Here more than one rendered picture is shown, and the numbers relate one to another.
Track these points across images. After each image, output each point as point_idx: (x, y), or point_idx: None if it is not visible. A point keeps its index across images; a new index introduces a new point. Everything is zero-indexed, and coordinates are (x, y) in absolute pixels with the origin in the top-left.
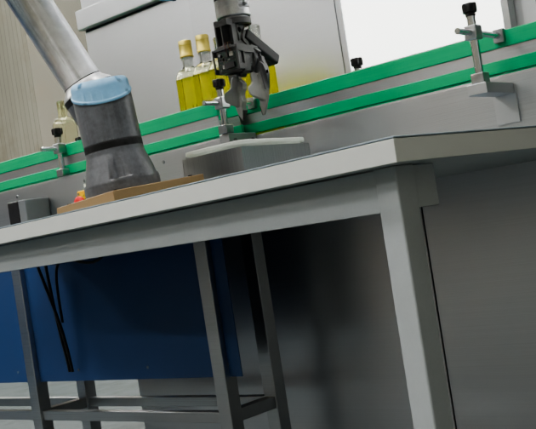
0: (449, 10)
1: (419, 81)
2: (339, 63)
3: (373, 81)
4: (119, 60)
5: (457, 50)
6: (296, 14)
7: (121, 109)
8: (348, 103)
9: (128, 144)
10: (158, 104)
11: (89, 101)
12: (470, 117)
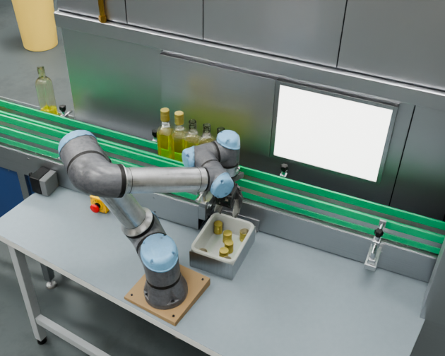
0: (346, 157)
1: (328, 217)
2: (266, 147)
3: (299, 203)
4: (92, 58)
5: (355, 215)
6: (244, 109)
7: (174, 269)
8: (280, 205)
9: (176, 283)
10: (123, 98)
11: (158, 270)
12: (352, 247)
